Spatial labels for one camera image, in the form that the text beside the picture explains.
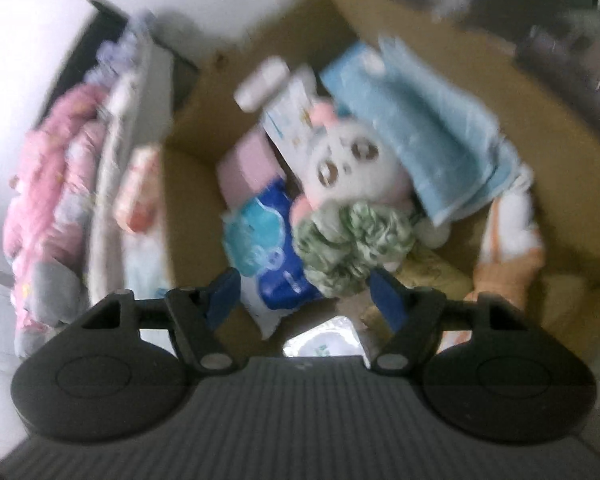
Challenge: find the light grey cloth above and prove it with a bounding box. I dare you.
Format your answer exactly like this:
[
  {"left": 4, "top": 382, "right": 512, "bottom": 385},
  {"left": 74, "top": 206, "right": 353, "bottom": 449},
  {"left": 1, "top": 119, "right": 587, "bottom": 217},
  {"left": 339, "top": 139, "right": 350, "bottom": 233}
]
[{"left": 12, "top": 260, "right": 88, "bottom": 356}]

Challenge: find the white quilted mattress pad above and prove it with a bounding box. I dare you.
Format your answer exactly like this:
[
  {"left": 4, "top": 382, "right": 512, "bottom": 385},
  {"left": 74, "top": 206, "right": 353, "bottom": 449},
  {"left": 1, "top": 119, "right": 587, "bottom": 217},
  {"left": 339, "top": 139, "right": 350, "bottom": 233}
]
[{"left": 87, "top": 75, "right": 146, "bottom": 301}]

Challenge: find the pink white plush toy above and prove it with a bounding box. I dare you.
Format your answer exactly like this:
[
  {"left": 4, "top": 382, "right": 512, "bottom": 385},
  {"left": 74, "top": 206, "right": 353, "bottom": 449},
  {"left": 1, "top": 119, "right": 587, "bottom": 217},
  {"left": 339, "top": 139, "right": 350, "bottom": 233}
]
[{"left": 287, "top": 102, "right": 451, "bottom": 251}]

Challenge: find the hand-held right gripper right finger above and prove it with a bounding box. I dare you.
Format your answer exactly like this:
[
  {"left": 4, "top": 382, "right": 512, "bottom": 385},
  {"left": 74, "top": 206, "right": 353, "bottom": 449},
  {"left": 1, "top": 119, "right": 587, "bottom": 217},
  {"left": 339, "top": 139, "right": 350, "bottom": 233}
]
[{"left": 367, "top": 266, "right": 546, "bottom": 375}]

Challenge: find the red orange wipes pack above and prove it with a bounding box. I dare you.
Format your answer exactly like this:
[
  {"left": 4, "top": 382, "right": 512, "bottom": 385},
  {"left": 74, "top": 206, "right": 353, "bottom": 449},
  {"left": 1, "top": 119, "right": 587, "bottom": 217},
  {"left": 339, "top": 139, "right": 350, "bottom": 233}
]
[{"left": 115, "top": 145, "right": 163, "bottom": 236}]

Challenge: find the blue checked towel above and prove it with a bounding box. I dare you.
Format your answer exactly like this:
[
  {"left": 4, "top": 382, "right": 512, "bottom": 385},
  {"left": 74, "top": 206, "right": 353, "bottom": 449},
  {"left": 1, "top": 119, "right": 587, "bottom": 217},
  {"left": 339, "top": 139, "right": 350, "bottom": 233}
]
[{"left": 380, "top": 35, "right": 523, "bottom": 226}]

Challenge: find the pink printed quilt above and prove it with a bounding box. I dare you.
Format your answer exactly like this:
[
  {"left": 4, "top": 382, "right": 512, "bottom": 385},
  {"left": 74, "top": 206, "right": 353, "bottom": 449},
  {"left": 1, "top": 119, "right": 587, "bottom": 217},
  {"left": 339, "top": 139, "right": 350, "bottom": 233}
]
[{"left": 2, "top": 82, "right": 106, "bottom": 281}]

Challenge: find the grey bed base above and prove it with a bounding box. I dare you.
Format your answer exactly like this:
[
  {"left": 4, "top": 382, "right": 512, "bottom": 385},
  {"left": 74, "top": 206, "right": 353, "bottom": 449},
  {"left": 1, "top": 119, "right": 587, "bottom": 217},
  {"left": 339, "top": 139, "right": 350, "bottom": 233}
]
[{"left": 140, "top": 10, "right": 216, "bottom": 126}]

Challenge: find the black headboard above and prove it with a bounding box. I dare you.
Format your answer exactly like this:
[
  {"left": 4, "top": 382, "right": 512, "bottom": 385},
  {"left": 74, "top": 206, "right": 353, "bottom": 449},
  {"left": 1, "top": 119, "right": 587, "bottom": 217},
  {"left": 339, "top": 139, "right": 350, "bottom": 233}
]
[{"left": 35, "top": 0, "right": 131, "bottom": 126}]

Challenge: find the green floral scrunchie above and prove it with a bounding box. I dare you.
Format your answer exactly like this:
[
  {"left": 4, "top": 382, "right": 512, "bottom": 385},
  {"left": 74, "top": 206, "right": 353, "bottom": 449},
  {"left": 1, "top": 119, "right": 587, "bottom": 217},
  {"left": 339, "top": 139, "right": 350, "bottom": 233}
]
[{"left": 292, "top": 200, "right": 416, "bottom": 296}]

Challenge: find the blue white wipes pack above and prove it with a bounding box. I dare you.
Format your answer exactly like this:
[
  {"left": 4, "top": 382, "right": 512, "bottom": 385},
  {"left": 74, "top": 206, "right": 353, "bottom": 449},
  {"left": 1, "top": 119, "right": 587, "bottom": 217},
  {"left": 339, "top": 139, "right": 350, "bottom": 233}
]
[{"left": 222, "top": 180, "right": 326, "bottom": 341}]

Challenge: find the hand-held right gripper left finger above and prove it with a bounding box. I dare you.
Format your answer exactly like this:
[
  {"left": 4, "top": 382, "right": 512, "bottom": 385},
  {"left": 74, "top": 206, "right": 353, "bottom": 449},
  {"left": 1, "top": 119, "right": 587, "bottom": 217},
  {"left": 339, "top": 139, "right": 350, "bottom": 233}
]
[{"left": 55, "top": 266, "right": 242, "bottom": 375}]

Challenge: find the brown cardboard box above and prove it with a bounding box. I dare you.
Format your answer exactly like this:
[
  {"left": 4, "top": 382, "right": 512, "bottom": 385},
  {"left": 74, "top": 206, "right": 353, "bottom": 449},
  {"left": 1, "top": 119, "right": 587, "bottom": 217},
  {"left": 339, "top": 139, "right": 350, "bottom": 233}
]
[{"left": 160, "top": 0, "right": 600, "bottom": 361}]

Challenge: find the purple cloth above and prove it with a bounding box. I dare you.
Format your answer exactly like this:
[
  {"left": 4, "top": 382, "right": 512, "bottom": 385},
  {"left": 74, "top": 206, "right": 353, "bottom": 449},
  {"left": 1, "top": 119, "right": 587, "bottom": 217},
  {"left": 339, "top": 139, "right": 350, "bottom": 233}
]
[{"left": 87, "top": 15, "right": 153, "bottom": 86}]

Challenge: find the white printed tissue pack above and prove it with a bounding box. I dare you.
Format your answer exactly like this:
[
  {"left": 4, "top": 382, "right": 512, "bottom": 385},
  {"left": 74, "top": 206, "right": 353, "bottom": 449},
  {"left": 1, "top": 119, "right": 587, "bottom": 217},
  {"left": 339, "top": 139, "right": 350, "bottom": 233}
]
[{"left": 260, "top": 65, "right": 321, "bottom": 151}]

